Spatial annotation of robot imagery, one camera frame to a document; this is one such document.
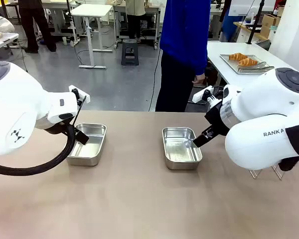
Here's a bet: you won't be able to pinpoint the black tripod pole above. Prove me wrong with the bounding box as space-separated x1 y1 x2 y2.
246 0 265 45

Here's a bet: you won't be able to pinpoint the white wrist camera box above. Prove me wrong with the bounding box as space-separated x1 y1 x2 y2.
192 85 224 106
68 85 91 104

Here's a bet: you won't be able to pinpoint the person's left hand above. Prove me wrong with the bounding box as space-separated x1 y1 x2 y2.
192 73 206 85

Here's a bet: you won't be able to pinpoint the white side table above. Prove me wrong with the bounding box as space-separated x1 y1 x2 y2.
206 40 291 87

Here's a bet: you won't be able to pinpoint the white standing desk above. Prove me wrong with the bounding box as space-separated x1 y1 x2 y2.
70 3 115 70

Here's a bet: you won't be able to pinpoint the person in black clothes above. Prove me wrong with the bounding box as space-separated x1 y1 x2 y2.
18 0 57 54

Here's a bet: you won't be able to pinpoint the silver baking tray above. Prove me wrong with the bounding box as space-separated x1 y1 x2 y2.
219 53 275 76

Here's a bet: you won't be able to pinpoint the white rounded appliance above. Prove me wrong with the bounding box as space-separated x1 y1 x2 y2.
0 15 16 33

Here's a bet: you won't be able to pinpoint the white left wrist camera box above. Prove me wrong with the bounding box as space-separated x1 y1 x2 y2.
68 85 91 104

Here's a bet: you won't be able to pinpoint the cardboard box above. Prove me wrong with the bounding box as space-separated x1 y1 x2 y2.
260 13 282 38

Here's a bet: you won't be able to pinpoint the grey step stool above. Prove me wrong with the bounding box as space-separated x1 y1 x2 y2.
121 39 140 66

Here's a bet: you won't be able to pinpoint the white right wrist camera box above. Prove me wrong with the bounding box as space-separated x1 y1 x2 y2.
192 85 224 106

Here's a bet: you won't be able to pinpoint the person in blue hoodie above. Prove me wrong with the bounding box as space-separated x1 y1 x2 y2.
154 0 211 113

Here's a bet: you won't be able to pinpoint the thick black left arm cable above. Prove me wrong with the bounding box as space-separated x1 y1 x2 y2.
0 124 77 177

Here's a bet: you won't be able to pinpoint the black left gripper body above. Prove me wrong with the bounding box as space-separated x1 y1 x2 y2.
43 123 77 136

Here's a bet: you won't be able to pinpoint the white table with bread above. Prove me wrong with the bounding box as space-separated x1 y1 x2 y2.
0 31 20 63

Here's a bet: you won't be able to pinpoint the person in beige jacket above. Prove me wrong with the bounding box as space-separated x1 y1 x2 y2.
124 0 147 43

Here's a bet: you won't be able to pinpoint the wooden workbench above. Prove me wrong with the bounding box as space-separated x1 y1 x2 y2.
233 21 263 34

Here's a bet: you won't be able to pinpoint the metal wire rack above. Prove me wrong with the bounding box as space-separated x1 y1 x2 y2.
248 159 286 180

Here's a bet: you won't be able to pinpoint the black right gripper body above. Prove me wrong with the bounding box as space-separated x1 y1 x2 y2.
204 99 231 137

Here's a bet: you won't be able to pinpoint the person's left forearm blue sleeve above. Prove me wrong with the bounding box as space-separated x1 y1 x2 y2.
188 29 209 76

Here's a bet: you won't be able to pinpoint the metal tongs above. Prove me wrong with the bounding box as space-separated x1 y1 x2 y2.
238 61 275 73

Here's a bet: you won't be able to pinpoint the steel rectangular container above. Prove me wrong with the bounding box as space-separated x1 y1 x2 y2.
66 122 108 167
161 126 203 171

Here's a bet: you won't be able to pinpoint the golden croissant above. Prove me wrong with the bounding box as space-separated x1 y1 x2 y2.
237 57 259 67
228 52 249 61

